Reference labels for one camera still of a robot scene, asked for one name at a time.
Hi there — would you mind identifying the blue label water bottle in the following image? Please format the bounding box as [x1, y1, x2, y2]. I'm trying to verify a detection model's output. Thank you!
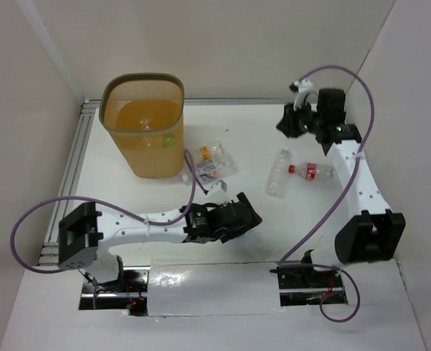
[237, 234, 248, 242]

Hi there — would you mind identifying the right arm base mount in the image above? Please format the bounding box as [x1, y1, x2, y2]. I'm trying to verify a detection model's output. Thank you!
[269, 246, 348, 307]

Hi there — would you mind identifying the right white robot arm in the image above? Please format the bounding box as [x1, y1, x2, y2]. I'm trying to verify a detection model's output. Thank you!
[277, 83, 405, 287]

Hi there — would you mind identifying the crushed clear bottle white cap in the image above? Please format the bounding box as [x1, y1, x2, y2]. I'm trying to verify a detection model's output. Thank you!
[137, 117, 156, 148]

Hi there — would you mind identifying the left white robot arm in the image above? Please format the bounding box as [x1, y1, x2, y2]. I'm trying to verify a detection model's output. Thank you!
[58, 192, 262, 292]

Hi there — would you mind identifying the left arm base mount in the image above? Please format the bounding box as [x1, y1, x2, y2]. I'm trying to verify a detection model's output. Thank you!
[78, 266, 150, 317]

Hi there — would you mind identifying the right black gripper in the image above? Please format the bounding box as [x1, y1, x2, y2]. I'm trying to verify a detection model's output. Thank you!
[277, 97, 326, 139]

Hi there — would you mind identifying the yellow mesh waste bin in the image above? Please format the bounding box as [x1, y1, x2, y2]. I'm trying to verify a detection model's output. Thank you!
[99, 73, 184, 178]

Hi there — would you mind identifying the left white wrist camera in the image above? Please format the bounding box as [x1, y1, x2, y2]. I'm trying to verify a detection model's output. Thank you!
[206, 179, 227, 197]

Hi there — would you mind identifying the red cap cola bottle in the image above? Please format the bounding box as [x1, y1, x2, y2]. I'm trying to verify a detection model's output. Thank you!
[288, 162, 334, 181]

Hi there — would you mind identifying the green plastic bottle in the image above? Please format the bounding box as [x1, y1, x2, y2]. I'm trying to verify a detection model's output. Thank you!
[161, 133, 177, 149]

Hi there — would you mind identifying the aluminium frame rail back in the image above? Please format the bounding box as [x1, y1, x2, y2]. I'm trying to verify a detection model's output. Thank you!
[184, 97, 344, 107]

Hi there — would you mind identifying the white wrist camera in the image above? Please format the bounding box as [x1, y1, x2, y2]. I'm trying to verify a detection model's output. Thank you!
[289, 78, 315, 110]
[206, 179, 227, 197]

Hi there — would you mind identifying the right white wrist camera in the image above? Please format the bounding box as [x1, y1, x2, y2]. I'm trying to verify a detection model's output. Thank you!
[289, 78, 315, 110]

